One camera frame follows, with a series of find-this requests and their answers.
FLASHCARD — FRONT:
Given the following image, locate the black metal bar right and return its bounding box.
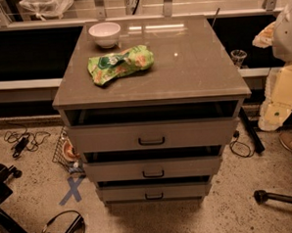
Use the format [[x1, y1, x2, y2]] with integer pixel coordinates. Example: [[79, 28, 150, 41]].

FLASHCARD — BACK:
[[239, 108, 265, 154]]

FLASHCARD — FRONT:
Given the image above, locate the black bar bottom left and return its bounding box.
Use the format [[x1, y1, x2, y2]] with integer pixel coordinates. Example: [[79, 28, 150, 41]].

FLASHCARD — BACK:
[[65, 215, 85, 233]]

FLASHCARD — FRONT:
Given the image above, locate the blue tape cross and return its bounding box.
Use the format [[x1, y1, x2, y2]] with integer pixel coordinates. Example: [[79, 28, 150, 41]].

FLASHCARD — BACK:
[[59, 175, 85, 207]]

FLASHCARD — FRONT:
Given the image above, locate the black cable coil right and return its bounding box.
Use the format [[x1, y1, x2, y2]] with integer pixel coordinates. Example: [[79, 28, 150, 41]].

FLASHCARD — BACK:
[[228, 129, 256, 159]]

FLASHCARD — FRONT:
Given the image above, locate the green snack bag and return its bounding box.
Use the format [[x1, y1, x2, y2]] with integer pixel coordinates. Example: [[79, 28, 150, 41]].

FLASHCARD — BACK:
[[87, 45, 154, 86]]

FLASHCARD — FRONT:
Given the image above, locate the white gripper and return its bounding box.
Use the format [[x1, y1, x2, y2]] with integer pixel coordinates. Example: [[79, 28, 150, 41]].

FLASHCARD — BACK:
[[258, 63, 292, 132]]

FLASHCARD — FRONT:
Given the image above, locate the grey top drawer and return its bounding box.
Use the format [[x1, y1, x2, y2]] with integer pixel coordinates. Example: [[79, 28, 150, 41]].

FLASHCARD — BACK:
[[68, 102, 238, 153]]

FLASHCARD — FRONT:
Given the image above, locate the grey drawer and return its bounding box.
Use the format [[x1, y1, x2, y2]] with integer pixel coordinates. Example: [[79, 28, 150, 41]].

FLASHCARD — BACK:
[[96, 175, 211, 204], [68, 102, 238, 153], [84, 147, 220, 182]]

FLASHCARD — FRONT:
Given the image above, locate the white ceramic bowl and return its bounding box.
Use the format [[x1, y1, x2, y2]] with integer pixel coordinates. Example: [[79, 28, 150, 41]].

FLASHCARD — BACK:
[[88, 23, 121, 48]]

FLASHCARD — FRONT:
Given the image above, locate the clear plastic bag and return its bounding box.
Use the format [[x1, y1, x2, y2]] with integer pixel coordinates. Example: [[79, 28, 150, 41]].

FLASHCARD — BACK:
[[20, 0, 74, 20]]

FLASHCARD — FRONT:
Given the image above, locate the grey drawer cabinet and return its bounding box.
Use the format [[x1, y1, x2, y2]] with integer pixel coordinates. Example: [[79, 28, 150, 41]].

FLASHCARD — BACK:
[[48, 12, 259, 211]]

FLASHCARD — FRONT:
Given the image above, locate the black chair caster leg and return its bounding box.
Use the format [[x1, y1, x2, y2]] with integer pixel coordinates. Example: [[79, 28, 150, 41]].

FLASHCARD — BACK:
[[253, 190, 292, 204]]

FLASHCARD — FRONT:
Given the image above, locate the black power adapter with cable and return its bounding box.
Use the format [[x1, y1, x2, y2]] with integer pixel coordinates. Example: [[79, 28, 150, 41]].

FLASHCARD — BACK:
[[4, 123, 51, 159]]

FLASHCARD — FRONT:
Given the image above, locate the clear glass cup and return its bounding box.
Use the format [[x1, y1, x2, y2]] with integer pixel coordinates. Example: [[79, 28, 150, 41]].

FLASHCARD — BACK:
[[230, 49, 247, 68]]

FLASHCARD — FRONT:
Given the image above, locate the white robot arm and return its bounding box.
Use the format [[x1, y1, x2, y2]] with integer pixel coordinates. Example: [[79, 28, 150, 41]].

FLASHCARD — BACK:
[[252, 0, 292, 131]]

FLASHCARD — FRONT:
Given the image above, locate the black office chair base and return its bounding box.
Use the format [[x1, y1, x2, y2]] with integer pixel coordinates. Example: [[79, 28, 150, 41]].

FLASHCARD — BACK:
[[0, 160, 42, 233]]

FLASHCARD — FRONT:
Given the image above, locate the grey bottom drawer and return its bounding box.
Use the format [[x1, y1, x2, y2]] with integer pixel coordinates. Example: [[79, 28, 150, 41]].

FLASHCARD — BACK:
[[96, 175, 211, 204]]

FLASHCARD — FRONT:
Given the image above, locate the wire basket with items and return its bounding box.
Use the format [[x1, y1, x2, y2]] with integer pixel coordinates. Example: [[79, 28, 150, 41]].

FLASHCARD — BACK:
[[52, 128, 84, 176]]

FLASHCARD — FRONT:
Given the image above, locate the black cable bottom left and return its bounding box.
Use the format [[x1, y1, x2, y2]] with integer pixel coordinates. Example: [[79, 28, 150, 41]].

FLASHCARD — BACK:
[[38, 209, 87, 233]]

